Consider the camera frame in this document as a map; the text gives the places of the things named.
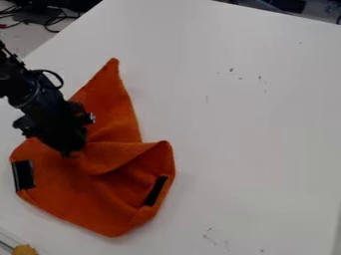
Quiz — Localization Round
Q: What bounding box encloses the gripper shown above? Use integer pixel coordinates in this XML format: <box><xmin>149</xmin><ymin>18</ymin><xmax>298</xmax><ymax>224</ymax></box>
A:
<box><xmin>12</xmin><ymin>99</ymin><xmax>98</xmax><ymax>159</ymax></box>

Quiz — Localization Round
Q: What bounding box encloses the orange cloth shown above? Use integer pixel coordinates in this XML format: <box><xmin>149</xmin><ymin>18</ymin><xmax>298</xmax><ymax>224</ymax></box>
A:
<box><xmin>8</xmin><ymin>57</ymin><xmax>177</xmax><ymax>239</ymax></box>

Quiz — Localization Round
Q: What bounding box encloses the yellow toy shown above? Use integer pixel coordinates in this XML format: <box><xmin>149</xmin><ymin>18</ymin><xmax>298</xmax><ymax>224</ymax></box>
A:
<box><xmin>10</xmin><ymin>244</ymin><xmax>41</xmax><ymax>255</ymax></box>

